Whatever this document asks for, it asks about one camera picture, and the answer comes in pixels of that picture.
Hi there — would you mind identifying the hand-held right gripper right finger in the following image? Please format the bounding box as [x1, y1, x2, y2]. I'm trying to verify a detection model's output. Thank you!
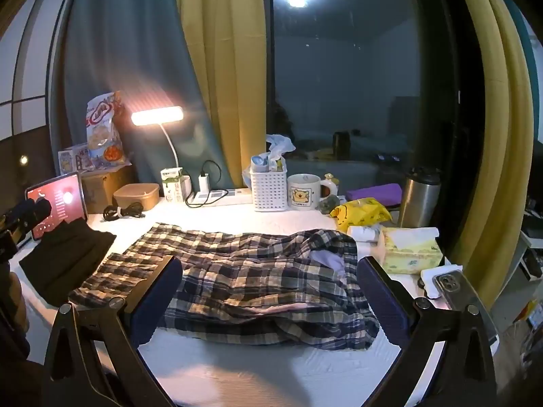
[356, 256, 499, 407]

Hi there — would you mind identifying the tablet with red screen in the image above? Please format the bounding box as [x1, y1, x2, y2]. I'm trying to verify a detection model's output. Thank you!
[24, 172, 89, 241]

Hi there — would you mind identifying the dark glass window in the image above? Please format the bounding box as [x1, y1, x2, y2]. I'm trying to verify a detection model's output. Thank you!
[265, 0, 463, 204]

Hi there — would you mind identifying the printed snack bag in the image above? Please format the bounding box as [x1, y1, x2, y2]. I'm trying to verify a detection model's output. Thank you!
[85, 91, 130, 166]

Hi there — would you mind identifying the purple folded cloth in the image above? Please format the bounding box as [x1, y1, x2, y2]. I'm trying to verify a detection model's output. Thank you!
[344, 183, 403, 203]

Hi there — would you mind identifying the yellow plastic packet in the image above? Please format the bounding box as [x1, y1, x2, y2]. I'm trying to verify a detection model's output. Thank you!
[330, 197, 393, 230]

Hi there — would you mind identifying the black folded cloth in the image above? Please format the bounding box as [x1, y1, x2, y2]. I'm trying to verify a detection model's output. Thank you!
[19, 219, 117, 308]

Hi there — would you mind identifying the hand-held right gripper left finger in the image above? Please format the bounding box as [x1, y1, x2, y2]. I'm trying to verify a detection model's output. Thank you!
[42, 255, 184, 407]

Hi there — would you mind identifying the white plastic basket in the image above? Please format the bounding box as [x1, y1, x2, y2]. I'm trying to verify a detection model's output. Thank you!
[249, 165, 289, 213]

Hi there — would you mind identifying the white bear print mug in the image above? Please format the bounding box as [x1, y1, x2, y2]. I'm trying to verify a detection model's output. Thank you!
[287, 174, 336, 212]

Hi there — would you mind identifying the white shelf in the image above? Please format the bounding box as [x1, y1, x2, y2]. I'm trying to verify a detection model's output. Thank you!
[518, 220, 543, 280]

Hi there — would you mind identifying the brown lidded food container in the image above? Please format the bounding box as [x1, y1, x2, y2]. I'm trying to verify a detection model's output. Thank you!
[113, 183, 161, 212]

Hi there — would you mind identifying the black bundled cable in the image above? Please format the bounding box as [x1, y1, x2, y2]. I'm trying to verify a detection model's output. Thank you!
[102, 201, 147, 222]

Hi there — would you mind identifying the steel thermos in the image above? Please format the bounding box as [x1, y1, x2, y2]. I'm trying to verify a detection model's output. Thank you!
[396, 166, 443, 230]

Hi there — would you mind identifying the grey green crumpled cloth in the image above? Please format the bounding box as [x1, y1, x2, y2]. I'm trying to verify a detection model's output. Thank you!
[318, 195, 341, 215]

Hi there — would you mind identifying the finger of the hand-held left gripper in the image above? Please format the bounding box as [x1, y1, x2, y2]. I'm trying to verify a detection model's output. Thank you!
[9, 199, 52, 226]

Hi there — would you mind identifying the white plastic bag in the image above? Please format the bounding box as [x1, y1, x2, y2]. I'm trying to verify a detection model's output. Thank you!
[252, 134, 296, 172]

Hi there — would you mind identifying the teal curtain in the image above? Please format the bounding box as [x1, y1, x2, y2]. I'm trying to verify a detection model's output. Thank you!
[49, 0, 272, 189]

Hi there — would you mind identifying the smartphone in clear case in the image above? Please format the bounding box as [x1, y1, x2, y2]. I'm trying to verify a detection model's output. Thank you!
[432, 269, 499, 344]

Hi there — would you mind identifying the white desk lamp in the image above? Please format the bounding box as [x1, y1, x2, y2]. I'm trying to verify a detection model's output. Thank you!
[131, 106, 185, 174]

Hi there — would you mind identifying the yellow tissue box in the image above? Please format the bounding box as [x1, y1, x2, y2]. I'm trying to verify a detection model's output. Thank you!
[377, 227, 444, 275]

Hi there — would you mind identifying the brown cardboard box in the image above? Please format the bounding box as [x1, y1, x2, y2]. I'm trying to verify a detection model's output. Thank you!
[80, 165, 138, 215]

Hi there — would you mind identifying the white power strip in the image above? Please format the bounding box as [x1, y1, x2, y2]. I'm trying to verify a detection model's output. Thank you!
[187, 189, 254, 206]

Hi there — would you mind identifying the white green milk carton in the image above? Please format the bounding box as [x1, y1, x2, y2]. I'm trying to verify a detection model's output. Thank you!
[160, 167, 191, 204]

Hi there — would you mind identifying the small white printed box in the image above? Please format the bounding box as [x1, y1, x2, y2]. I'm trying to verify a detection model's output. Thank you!
[58, 144, 96, 174]

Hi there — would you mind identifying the plaid flannel shirt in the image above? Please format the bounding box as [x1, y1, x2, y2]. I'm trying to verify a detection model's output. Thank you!
[68, 221, 380, 352]

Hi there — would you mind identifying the yellow curtain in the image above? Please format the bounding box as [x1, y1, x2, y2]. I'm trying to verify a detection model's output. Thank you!
[445, 0, 536, 310]
[172, 0, 274, 189]

